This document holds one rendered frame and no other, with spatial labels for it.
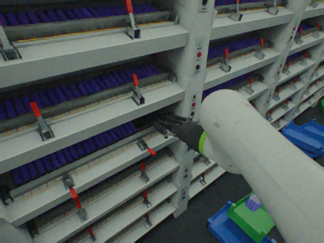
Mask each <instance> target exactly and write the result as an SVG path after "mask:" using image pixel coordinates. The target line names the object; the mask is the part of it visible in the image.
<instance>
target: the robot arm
mask: <svg viewBox="0 0 324 243"><path fill-rule="evenodd" d="M148 121H150V122H152V123H153V125H154V128H155V129H156V130H157V131H158V132H160V133H161V134H162V135H163V136H164V138H165V139H167V138H168V137H169V136H172V135H173V137H178V138H179V139H180V140H181V141H182V142H184V143H185V144H187V147H188V148H189V149H192V150H194V151H196V152H197V153H199V154H202V155H204V156H206V157H207V158H209V159H210V160H212V161H215V162H216V163H217V164H218V165H219V166H220V167H221V168H223V169H224V170H226V171H227V172H230V173H232V174H242V176H243V177H244V178H245V180H246V181H247V183H248V184H249V185H250V186H251V188H252V190H253V192H255V194H256V196H257V198H258V199H259V200H260V202H261V204H262V205H263V207H264V208H265V209H266V211H267V213H268V215H269V216H270V217H271V219H272V221H273V222H274V224H275V225H276V227H277V229H278V230H279V232H280V234H281V236H282V237H283V239H284V241H285V243H324V168H323V167H322V166H321V165H319V164H318V163H316V161H314V160H312V159H311V158H310V157H309V156H307V155H306V154H305V153H303V152H302V150H300V149H299V148H298V147H296V146H295V145H293V144H292V143H291V142H290V141H289V140H287V139H286V138H285V137H284V136H283V135H282V134H281V133H279V131H277V129H275V128H274V127H273V126H272V125H271V124H270V123H268V122H267V121H266V120H265V119H264V118H263V117H262V115H260V114H259V113H258V111H256V110H255V109H254V107H253V106H252V105H251V104H250V102H249V101H247V99H246V98H245V97H244V96H243V95H242V94H240V93H239V92H236V91H235V90H217V91H215V92H212V93H211V94H210V95H208V96H207V98H205V99H204V101H203V102H202V103H201V107H200V112H199V118H198V121H193V120H192V117H183V116H179V115H174V114H170V115H169V116H168V115H162V114H159V113H157V112H153V115H152V114H148Z"/></svg>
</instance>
